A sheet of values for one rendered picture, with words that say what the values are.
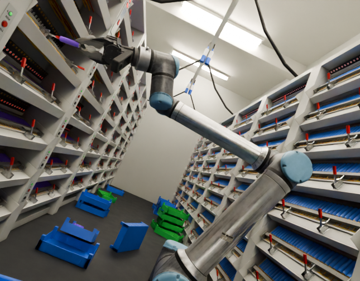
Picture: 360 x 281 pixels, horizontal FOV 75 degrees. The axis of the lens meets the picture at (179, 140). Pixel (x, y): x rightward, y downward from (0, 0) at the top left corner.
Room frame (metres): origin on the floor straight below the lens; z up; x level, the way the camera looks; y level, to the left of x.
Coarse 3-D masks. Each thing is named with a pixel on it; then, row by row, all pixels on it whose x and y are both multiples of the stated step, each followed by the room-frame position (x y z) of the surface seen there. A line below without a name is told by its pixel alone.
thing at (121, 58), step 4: (124, 52) 0.80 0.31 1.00; (128, 52) 0.81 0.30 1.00; (132, 52) 0.82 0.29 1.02; (120, 56) 0.78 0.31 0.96; (124, 56) 0.79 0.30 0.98; (128, 56) 0.80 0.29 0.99; (112, 60) 0.76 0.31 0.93; (116, 60) 0.75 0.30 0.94; (120, 60) 0.76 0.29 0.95; (124, 60) 0.79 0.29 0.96; (128, 60) 0.82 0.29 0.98; (112, 64) 0.76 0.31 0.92; (116, 64) 0.76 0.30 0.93; (120, 64) 0.77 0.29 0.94; (124, 64) 0.81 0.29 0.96; (128, 64) 0.84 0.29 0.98; (112, 68) 0.77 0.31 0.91; (116, 68) 0.77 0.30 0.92; (120, 68) 0.78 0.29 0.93; (116, 72) 0.78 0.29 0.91
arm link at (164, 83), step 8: (160, 72) 0.85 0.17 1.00; (152, 80) 0.87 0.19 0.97; (160, 80) 0.85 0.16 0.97; (168, 80) 0.86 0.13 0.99; (152, 88) 0.87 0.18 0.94; (160, 88) 0.85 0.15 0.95; (168, 88) 0.86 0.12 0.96; (152, 96) 0.87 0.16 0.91; (160, 96) 0.85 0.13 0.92; (168, 96) 0.86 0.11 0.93; (152, 104) 0.89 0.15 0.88; (160, 104) 0.88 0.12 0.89; (168, 104) 0.88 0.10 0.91
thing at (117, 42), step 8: (112, 40) 0.82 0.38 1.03; (120, 40) 0.83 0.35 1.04; (104, 48) 0.79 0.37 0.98; (112, 48) 0.79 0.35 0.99; (120, 48) 0.80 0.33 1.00; (128, 48) 0.85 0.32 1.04; (136, 48) 0.83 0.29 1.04; (104, 56) 0.81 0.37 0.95; (112, 56) 0.82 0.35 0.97; (136, 56) 0.83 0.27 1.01
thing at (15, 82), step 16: (16, 48) 0.94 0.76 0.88; (0, 64) 0.79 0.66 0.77; (16, 64) 1.00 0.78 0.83; (32, 64) 1.09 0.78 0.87; (0, 80) 0.74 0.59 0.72; (16, 80) 0.82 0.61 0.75; (32, 80) 1.12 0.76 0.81; (32, 96) 0.94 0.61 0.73; (48, 96) 1.09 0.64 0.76; (48, 112) 1.13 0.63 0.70; (64, 112) 1.26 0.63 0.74
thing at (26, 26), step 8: (32, 0) 0.67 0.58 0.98; (24, 16) 0.68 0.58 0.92; (24, 24) 0.71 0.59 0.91; (32, 24) 0.73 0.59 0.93; (24, 32) 0.73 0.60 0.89; (32, 32) 0.76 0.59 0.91; (40, 32) 0.78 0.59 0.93; (32, 40) 0.78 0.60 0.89; (40, 40) 0.81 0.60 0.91; (40, 48) 0.84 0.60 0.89; (48, 48) 0.87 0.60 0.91; (48, 56) 0.91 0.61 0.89; (56, 56) 0.94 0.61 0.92; (56, 64) 0.99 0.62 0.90; (64, 64) 1.03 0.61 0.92; (64, 72) 1.08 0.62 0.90; (72, 72) 1.13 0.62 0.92; (80, 72) 1.27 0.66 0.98; (72, 80) 1.19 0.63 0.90; (80, 80) 1.28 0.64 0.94
